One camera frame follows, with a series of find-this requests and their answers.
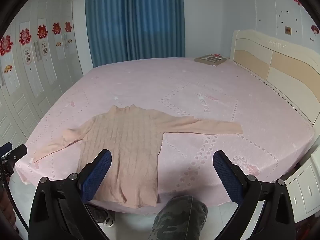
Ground cream bed headboard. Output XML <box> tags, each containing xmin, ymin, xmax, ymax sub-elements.
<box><xmin>230</xmin><ymin>29</ymin><xmax>320</xmax><ymax>125</ymax></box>

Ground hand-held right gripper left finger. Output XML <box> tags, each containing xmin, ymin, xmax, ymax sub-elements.
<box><xmin>29</xmin><ymin>149</ymin><xmax>112</xmax><ymax>240</ymax></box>

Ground white wardrobe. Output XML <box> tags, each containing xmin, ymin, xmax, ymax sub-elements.
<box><xmin>0</xmin><ymin>0</ymin><xmax>84</xmax><ymax>150</ymax></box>

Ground pink bed cover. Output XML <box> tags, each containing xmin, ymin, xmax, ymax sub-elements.
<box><xmin>15</xmin><ymin>56</ymin><xmax>315</xmax><ymax>213</ymax></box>

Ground dark shoe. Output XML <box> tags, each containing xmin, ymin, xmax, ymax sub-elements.
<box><xmin>90</xmin><ymin>204</ymin><xmax>115</xmax><ymax>227</ymax></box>

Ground person's camouflage trouser leg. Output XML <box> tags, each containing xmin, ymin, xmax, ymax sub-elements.
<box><xmin>147</xmin><ymin>195</ymin><xmax>208</xmax><ymax>240</ymax></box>

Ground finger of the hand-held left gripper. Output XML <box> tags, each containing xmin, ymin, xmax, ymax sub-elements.
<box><xmin>6</xmin><ymin>144</ymin><xmax>27</xmax><ymax>167</ymax></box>
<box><xmin>0</xmin><ymin>142</ymin><xmax>13</xmax><ymax>157</ymax></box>

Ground beige knit sweater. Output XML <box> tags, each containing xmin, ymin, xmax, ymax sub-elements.
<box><xmin>32</xmin><ymin>105</ymin><xmax>243</xmax><ymax>209</ymax></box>

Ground blue curtain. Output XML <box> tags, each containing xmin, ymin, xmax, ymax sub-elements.
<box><xmin>85</xmin><ymin>0</ymin><xmax>185</xmax><ymax>68</ymax></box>

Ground white nightstand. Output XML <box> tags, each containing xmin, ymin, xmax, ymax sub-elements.
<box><xmin>285</xmin><ymin>145</ymin><xmax>320</xmax><ymax>224</ymax></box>

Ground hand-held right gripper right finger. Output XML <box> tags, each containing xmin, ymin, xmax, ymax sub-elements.
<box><xmin>212</xmin><ymin>150</ymin><xmax>297</xmax><ymax>240</ymax></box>

